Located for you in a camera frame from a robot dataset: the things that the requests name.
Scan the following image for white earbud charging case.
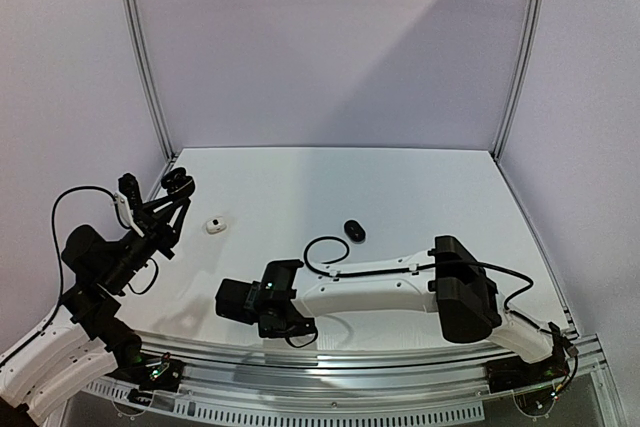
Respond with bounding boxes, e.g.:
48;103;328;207
204;216;228;235

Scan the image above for left aluminium frame post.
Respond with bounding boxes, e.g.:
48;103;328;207
122;0;177;162

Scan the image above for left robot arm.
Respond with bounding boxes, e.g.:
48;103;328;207
1;195;190;426

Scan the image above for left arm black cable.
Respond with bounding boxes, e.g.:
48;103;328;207
49;185;119;253

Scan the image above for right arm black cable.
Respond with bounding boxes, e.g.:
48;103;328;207
303;234;581;348

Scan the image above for black oval charging case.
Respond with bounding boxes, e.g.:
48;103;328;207
343;219;366;244

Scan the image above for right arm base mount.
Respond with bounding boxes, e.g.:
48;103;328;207
483;355;569;393

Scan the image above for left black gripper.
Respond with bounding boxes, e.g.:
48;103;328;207
101;192;190;293

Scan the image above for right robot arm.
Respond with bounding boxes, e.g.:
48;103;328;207
215;235;562;383

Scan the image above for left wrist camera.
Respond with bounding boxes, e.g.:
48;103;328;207
114;173;144;237

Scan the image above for right aluminium frame post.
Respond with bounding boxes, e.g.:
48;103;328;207
490;0;543;164

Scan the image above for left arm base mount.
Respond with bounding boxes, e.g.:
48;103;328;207
107;352;186;392

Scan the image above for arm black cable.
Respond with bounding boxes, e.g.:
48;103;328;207
303;234;581;348
49;185;119;253

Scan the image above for glossy black charging case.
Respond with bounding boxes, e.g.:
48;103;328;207
160;167;196;200

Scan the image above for aluminium front rail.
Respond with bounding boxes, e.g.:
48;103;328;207
58;331;609;398

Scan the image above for aluminium frame post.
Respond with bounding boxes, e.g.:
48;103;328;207
490;0;543;164
122;0;177;162

